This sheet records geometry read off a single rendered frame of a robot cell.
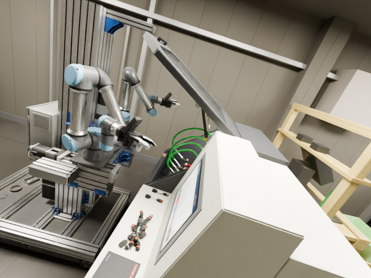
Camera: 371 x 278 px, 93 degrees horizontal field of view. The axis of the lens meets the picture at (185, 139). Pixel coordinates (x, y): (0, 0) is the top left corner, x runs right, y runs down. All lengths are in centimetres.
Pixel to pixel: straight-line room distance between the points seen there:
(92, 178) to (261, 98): 265
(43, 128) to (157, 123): 189
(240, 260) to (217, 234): 11
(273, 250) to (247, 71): 273
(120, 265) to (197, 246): 49
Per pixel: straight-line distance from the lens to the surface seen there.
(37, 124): 177
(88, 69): 119
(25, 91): 428
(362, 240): 269
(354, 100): 342
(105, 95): 122
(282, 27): 326
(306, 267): 67
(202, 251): 61
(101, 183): 152
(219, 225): 53
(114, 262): 101
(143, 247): 106
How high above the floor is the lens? 184
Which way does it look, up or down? 21 degrees down
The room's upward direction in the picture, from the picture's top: 18 degrees clockwise
